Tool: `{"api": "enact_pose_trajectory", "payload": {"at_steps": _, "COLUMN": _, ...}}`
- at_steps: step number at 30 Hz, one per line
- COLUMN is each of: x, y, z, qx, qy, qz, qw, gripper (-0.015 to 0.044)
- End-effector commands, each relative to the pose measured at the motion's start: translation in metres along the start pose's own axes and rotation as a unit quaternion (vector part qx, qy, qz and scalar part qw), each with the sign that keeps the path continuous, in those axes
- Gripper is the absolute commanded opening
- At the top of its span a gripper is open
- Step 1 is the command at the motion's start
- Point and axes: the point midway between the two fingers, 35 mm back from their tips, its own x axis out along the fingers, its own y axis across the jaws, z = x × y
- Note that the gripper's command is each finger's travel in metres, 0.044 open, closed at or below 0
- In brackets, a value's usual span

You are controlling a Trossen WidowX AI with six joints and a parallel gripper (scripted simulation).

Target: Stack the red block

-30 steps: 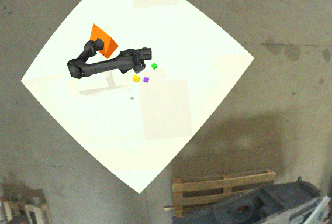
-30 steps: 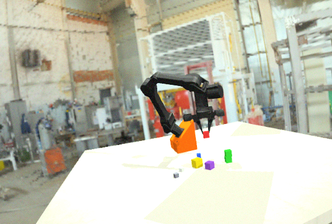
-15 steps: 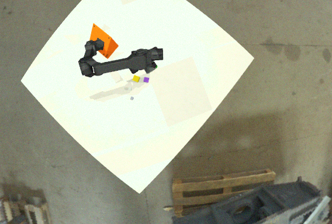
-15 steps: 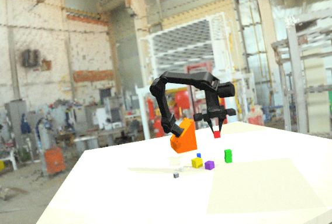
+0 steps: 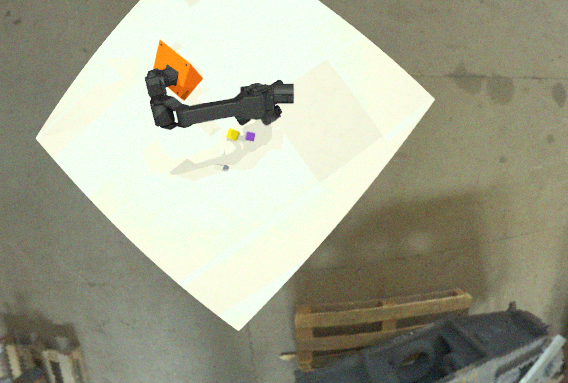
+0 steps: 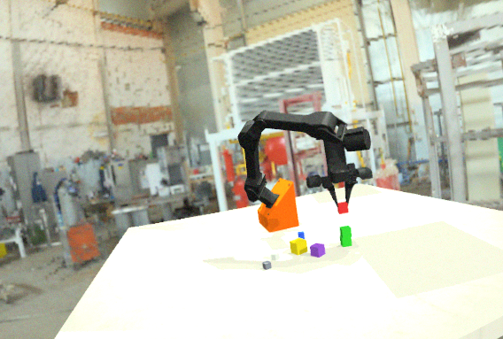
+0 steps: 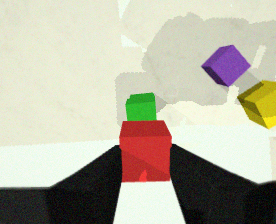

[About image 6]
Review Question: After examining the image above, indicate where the green block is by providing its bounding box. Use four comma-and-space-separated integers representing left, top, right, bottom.
339, 226, 352, 239
339, 235, 352, 247

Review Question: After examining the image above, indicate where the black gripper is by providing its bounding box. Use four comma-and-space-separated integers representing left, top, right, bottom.
306, 152, 373, 205

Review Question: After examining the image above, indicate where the purple cube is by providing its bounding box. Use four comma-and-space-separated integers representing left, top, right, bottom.
310, 243, 326, 258

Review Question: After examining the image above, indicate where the yellow block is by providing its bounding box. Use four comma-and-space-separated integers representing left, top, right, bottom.
290, 238, 308, 255

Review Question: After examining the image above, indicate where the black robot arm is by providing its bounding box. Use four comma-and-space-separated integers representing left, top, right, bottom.
237, 110, 371, 209

